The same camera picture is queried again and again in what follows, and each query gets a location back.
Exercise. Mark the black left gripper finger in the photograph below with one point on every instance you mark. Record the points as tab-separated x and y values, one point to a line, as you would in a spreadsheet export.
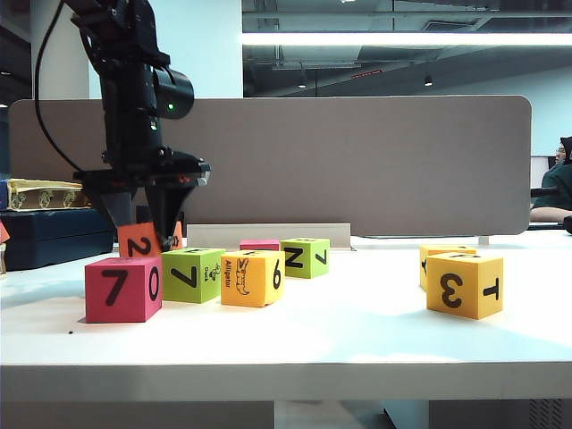
114	205
167	214

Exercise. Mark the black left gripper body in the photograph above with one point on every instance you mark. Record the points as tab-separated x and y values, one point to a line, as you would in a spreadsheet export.
134	152

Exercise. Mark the orange foam block number 2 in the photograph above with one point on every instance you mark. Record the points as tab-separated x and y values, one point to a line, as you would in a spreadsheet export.
134	243

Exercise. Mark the green foam block Duck 7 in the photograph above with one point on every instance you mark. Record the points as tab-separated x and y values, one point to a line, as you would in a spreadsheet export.
187	277

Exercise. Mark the large pink block 7 0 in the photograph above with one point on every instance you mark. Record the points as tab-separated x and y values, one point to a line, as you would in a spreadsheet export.
120	290

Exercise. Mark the yellow foam block Alligator 6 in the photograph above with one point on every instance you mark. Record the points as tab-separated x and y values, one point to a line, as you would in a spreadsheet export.
250	279

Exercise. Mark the yellow foam block 3 T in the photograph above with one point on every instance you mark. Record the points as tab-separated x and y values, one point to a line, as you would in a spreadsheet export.
460	286

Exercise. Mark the dark blue hard case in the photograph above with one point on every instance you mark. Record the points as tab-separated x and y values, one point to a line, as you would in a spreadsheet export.
58	237

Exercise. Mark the gold ornate gift box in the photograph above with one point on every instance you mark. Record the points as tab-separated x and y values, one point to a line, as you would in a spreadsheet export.
44	196

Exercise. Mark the small pink foam block 0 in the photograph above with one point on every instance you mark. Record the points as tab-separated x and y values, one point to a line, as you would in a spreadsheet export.
259	244

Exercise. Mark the blue flat box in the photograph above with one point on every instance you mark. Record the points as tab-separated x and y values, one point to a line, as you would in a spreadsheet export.
2	194

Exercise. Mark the orange red paper object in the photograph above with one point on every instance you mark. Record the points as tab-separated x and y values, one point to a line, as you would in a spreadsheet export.
3	232

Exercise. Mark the white round column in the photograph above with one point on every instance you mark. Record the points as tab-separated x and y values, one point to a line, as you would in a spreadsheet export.
67	58

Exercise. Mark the beige wooden object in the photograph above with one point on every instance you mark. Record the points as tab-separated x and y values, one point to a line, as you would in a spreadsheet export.
2	263

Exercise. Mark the green foam block N 7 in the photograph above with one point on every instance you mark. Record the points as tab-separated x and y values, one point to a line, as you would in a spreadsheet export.
304	261

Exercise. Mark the brown grey desk divider panel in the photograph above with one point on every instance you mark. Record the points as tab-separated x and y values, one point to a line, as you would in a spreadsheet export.
357	165

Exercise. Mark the red LED ceiling sign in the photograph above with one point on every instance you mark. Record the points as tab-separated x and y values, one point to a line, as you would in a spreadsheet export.
367	74

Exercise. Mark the yellow foam block Y 9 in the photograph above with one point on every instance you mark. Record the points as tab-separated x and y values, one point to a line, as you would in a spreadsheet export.
442	250

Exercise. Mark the background computer monitor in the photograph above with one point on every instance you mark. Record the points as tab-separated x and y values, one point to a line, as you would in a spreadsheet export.
540	172

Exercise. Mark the seated person in dark top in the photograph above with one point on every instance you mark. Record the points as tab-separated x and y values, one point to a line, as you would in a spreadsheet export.
554	187

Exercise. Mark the dark grey vented cabinet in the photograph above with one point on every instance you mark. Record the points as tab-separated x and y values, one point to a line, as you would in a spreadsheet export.
500	415

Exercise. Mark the black rounded background object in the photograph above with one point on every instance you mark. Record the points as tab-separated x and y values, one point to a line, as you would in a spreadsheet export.
568	224

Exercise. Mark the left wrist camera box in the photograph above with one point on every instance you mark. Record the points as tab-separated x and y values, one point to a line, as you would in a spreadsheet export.
202	181

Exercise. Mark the white divider foot bracket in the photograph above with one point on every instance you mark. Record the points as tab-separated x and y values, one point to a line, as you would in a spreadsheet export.
485	241

